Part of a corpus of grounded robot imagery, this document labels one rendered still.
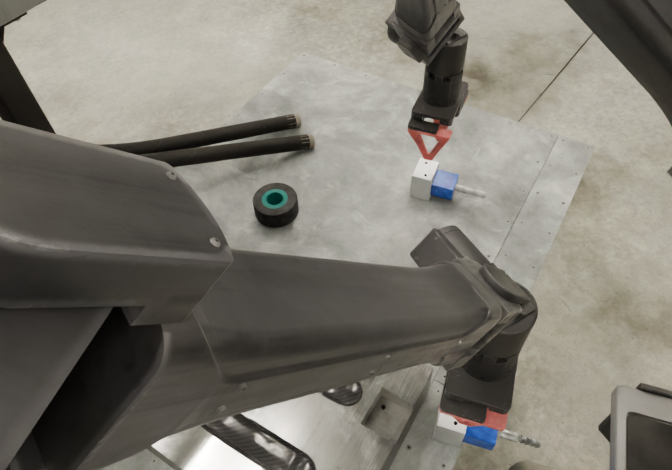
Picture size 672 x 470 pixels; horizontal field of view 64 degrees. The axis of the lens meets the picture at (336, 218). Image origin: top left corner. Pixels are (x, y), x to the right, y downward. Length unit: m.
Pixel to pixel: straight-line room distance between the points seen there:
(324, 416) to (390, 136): 0.62
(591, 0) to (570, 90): 2.34
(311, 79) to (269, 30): 1.79
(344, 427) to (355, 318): 0.46
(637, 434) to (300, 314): 0.43
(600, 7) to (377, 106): 0.85
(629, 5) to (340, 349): 0.27
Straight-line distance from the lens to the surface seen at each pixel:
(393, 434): 0.72
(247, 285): 0.20
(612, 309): 1.96
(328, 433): 0.69
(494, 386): 0.59
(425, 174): 0.98
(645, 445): 0.59
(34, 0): 1.15
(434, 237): 0.52
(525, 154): 1.13
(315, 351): 0.21
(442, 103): 0.85
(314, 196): 1.01
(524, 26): 3.12
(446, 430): 0.74
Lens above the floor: 1.55
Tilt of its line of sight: 50 degrees down
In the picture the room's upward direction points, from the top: 3 degrees counter-clockwise
